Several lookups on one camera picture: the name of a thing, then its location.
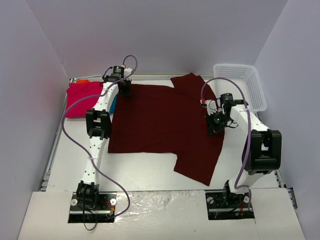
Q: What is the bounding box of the dark red t shirt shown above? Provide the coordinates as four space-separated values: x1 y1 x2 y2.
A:
108 73 225 185

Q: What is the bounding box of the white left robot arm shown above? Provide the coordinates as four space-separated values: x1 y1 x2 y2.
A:
76 64 132 209

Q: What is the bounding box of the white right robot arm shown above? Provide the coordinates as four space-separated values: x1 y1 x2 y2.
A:
205 93 282 207

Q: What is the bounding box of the blue folded t shirt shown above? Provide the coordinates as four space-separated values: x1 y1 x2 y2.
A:
108 97 117 115

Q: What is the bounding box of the orange folded t shirt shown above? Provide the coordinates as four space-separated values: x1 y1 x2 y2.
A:
76 79 90 84

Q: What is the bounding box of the white plastic laundry basket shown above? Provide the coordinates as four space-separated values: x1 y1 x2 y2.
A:
213 63 267 113

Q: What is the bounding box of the pink folded t shirt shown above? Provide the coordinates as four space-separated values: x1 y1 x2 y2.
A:
64 80 105 119

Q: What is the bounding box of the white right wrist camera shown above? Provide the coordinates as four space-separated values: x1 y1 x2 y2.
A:
200 99 219 116

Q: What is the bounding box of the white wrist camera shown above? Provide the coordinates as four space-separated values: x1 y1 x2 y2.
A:
123 68 134 81
200 99 219 116

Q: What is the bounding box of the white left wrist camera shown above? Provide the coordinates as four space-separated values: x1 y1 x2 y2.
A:
123 68 134 81

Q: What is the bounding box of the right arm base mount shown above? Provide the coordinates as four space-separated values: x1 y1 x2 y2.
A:
205 190 255 221

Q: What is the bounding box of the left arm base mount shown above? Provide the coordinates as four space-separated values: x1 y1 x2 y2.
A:
68 192 117 224

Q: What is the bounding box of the black cable loop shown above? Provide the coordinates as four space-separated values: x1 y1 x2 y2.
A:
83 214 98 231

